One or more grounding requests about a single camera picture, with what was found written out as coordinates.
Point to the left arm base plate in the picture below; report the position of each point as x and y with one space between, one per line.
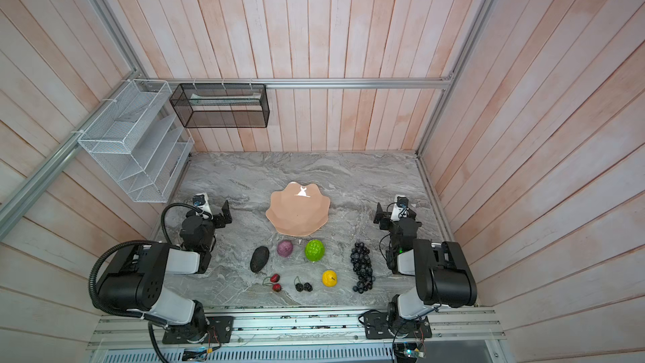
215 329

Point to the aluminium frame rail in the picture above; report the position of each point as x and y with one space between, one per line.
439 102
29 192

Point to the left aluminium frame rail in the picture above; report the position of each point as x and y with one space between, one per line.
29 192

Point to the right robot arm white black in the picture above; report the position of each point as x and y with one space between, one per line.
440 270

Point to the dark fake avocado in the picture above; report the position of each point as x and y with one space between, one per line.
259 259

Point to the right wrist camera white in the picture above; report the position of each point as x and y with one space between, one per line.
400 208

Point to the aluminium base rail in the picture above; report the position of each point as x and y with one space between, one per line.
309 326

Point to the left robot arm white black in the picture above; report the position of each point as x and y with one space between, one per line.
128 279

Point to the purple fake fruit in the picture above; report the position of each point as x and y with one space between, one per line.
285 248

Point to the horizontal aluminium wall rail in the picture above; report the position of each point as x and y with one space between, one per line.
312 83

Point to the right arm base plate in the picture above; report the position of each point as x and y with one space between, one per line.
380 325

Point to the black fake grape bunch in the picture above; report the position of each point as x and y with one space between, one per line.
360 257

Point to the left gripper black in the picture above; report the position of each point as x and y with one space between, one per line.
217 217

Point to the pink wavy fruit bowl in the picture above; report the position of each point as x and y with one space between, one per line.
298 211

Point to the black mesh basket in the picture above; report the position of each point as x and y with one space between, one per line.
221 105

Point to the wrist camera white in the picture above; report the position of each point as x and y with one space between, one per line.
400 208
200 201

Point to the right aluminium frame rail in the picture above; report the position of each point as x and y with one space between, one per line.
439 102

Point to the black fake cherry pair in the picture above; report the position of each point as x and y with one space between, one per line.
302 286

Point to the red fake cherry pair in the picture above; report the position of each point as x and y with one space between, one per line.
274 282

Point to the yellow fake lemon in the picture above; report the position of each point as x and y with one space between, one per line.
330 278

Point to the white wire mesh shelf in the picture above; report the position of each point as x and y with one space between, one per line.
139 143

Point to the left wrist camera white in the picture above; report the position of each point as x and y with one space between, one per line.
200 201

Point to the green bumpy fake fruit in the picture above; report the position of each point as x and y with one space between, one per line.
314 250

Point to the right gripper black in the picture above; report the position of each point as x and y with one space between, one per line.
388 218

